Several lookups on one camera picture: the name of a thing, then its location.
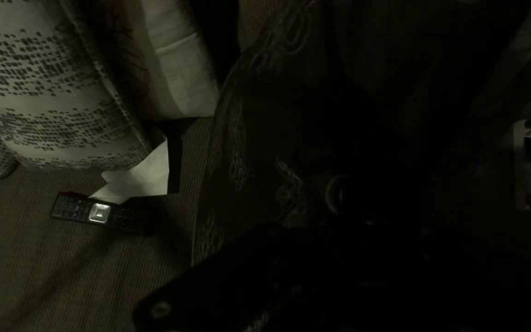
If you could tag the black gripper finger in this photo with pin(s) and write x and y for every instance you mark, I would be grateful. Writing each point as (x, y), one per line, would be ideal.
(343, 277)

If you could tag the black patterned pillow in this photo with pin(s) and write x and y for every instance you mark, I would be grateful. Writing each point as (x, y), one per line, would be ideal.
(366, 93)

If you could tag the plain cream pillow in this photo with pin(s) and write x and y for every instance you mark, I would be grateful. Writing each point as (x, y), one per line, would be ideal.
(181, 56)

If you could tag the white black-dotted pillow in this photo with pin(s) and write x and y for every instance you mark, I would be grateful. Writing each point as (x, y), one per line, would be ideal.
(59, 106)

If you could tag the white paper sheet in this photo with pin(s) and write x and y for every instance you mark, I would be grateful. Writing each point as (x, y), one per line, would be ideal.
(150, 178)

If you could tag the dark grey sofa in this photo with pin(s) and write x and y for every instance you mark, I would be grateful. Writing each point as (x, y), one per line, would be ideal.
(74, 277)

